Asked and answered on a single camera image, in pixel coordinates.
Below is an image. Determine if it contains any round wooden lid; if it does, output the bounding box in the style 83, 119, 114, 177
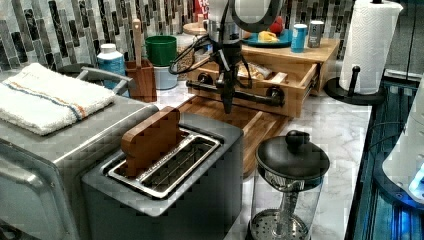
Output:
183, 14, 207, 35

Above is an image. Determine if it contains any red plush apple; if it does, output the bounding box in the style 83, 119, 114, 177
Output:
269, 16, 284, 35

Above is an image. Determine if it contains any white cup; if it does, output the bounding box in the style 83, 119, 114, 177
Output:
154, 67, 177, 90

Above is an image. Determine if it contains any wooden toast slice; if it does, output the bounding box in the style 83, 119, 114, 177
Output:
121, 107, 183, 177

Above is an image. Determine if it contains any paper towel roll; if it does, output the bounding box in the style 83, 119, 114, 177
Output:
339, 0, 403, 95

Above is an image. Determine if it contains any brown wooden utensil holder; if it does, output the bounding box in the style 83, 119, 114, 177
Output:
125, 59, 157, 102

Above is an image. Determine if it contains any yellow plush banana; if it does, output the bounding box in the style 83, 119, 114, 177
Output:
258, 31, 279, 43

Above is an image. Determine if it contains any wooden drawer cabinet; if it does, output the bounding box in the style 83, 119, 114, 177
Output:
242, 38, 340, 95

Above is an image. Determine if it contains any wooden spatula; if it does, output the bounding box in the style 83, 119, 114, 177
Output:
132, 19, 142, 68

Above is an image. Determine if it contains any grey can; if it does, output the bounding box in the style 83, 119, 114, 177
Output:
307, 20, 324, 48

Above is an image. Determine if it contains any green cup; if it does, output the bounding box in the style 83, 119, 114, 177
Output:
145, 35, 177, 67

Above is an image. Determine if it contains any clear jar with lid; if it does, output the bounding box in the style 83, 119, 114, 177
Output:
177, 34, 196, 71

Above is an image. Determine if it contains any red Froot Loops box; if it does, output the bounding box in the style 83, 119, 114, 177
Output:
194, 0, 209, 22

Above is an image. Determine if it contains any black paper towel holder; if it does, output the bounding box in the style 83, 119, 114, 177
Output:
324, 66, 387, 106

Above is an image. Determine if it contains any silver toaster oven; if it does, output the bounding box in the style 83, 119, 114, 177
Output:
0, 66, 160, 240

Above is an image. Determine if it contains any white striped towel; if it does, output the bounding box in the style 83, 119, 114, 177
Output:
0, 63, 115, 136

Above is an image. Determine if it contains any wooden drawer with black handle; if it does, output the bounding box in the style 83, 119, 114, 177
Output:
187, 62, 319, 118

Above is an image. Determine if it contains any blue can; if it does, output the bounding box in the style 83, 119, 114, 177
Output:
291, 24, 307, 53

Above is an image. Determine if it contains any blue plate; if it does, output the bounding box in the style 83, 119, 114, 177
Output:
242, 29, 294, 48

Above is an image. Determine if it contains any snack bag in drawer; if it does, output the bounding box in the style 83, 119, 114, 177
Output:
238, 62, 272, 80

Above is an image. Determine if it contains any black cable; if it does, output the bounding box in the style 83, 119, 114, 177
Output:
168, 33, 214, 76

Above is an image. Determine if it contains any blue white bottle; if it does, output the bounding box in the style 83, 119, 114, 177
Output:
97, 43, 125, 76

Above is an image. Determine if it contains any black silver toaster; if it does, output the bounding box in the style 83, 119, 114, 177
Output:
82, 113, 243, 240

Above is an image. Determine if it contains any french press coffee maker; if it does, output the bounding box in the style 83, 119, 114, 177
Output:
246, 130, 330, 240

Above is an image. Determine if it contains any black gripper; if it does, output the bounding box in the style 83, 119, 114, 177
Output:
213, 42, 241, 114

